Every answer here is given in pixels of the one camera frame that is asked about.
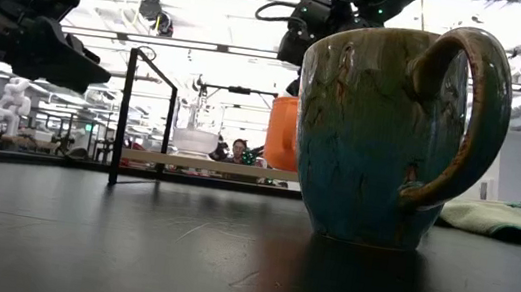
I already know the small black ceiling reel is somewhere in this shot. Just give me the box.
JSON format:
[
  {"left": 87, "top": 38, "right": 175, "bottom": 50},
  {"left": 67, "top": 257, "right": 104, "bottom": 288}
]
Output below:
[{"left": 153, "top": 10, "right": 177, "bottom": 39}]

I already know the orange plastic cup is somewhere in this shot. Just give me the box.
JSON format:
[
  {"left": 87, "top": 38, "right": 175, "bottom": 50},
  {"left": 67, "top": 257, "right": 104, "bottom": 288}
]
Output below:
[{"left": 261, "top": 93, "right": 308, "bottom": 174}]

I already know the wooden shelf with black frame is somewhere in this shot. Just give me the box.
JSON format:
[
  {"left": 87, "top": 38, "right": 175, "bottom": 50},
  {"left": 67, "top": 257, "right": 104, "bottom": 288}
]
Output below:
[{"left": 107, "top": 46, "right": 315, "bottom": 211}]

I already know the brown green glazed ceramic mug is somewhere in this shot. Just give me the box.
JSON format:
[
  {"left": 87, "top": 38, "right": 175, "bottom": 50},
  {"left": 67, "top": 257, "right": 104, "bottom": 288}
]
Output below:
[{"left": 278, "top": 4, "right": 521, "bottom": 263}]

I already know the black table rear rail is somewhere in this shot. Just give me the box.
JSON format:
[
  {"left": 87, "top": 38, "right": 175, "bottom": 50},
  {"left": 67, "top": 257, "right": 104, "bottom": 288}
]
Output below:
[{"left": 0, "top": 147, "right": 304, "bottom": 206}]

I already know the white wall box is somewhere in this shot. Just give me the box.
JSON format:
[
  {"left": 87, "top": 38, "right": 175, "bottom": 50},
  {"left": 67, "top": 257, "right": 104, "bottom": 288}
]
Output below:
[{"left": 480, "top": 177, "right": 502, "bottom": 203}]

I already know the black overhead camera bar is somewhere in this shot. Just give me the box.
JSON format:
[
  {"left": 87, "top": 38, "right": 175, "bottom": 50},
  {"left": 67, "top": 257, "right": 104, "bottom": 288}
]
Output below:
[{"left": 199, "top": 80, "right": 279, "bottom": 102}]

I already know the small clear plastic cup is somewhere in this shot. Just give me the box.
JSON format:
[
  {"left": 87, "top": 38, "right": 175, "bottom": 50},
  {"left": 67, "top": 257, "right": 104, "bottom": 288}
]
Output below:
[{"left": 169, "top": 94, "right": 226, "bottom": 162}]

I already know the light green cloth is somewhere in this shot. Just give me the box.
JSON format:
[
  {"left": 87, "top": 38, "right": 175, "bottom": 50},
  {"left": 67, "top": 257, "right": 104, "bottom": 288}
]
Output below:
[{"left": 435, "top": 192, "right": 521, "bottom": 247}]

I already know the yellow hanging cable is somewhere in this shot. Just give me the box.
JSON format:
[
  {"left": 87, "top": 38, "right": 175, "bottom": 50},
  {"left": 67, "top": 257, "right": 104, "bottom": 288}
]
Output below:
[{"left": 415, "top": 0, "right": 430, "bottom": 33}]

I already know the person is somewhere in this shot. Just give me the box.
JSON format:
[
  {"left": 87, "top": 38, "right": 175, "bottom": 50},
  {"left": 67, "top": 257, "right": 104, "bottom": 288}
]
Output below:
[{"left": 225, "top": 136, "right": 255, "bottom": 167}]

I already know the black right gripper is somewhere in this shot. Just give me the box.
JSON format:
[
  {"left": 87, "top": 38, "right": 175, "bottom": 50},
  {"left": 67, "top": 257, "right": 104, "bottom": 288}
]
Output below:
[{"left": 271, "top": 0, "right": 346, "bottom": 102}]

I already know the small round black reel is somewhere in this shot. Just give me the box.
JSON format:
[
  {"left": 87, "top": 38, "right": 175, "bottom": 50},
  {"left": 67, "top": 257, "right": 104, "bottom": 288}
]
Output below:
[{"left": 190, "top": 74, "right": 208, "bottom": 95}]

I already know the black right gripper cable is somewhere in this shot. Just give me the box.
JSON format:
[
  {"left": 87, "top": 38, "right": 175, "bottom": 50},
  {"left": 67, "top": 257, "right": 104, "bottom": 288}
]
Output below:
[{"left": 254, "top": 0, "right": 310, "bottom": 28}]

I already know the long ceiling light bar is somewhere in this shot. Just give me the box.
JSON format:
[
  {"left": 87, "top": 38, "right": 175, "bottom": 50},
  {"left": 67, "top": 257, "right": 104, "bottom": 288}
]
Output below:
[{"left": 60, "top": 21, "right": 521, "bottom": 96}]

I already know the white robot figure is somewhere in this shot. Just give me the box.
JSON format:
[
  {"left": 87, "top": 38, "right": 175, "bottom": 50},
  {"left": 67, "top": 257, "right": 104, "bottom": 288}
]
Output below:
[{"left": 0, "top": 74, "right": 36, "bottom": 140}]

